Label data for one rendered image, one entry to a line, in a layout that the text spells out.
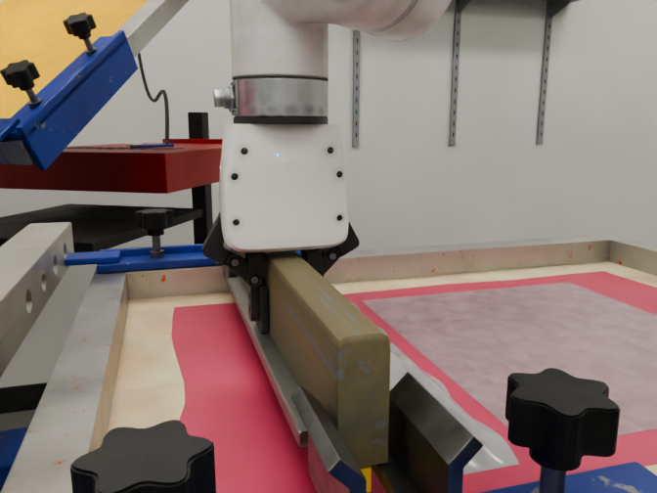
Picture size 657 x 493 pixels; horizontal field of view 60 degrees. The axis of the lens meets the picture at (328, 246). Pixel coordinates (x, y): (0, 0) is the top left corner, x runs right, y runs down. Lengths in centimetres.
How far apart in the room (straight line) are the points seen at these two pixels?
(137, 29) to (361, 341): 91
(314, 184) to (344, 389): 20
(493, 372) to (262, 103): 30
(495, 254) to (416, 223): 190
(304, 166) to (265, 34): 10
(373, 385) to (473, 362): 25
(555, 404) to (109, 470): 16
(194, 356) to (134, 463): 35
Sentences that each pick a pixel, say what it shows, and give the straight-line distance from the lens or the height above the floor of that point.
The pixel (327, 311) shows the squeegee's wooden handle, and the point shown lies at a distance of 33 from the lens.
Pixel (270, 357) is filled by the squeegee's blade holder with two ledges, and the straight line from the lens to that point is 43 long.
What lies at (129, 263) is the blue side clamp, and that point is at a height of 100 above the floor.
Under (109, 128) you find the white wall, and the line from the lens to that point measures 246.
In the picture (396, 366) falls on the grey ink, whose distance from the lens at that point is 50.
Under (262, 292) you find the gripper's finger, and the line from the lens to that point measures 47.
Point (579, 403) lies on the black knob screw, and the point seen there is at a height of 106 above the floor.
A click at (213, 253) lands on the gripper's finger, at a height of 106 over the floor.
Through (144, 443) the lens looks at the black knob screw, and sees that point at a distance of 21.
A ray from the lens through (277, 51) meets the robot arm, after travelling 43.
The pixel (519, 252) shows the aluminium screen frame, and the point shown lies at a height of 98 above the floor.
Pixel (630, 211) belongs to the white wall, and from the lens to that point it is 347.
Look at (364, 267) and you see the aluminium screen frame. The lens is 78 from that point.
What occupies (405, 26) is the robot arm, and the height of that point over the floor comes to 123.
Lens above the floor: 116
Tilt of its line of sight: 12 degrees down
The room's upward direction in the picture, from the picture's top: straight up
